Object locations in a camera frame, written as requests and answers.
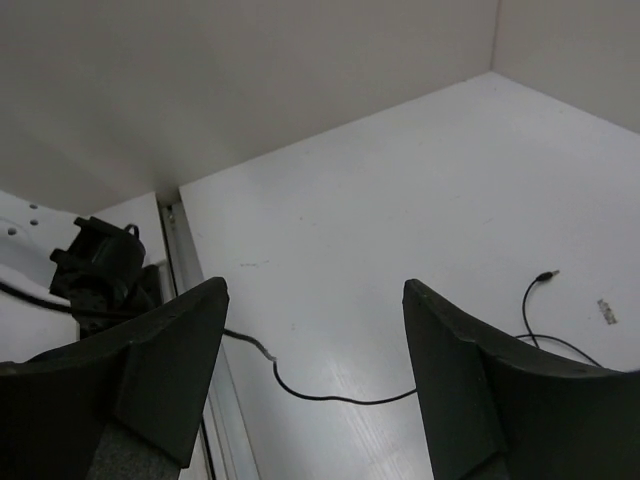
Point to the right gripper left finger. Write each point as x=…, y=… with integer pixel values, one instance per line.
x=105, y=407

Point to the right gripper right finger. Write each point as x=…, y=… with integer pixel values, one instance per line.
x=494, y=407

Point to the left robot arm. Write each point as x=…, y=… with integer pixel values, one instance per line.
x=65, y=276

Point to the aluminium rail front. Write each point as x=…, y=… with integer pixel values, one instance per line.
x=221, y=448

